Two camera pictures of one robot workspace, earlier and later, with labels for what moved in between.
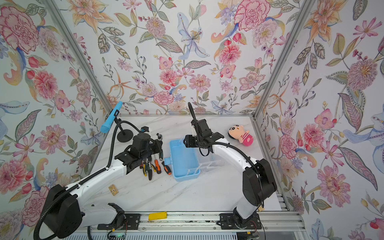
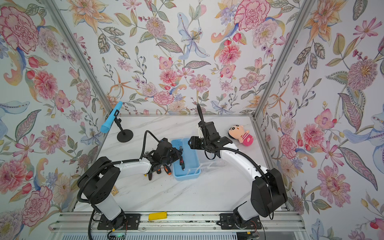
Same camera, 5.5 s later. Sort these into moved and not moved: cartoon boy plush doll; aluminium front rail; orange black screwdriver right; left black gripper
Moved: left black gripper
Not moved: aluminium front rail; orange black screwdriver right; cartoon boy plush doll
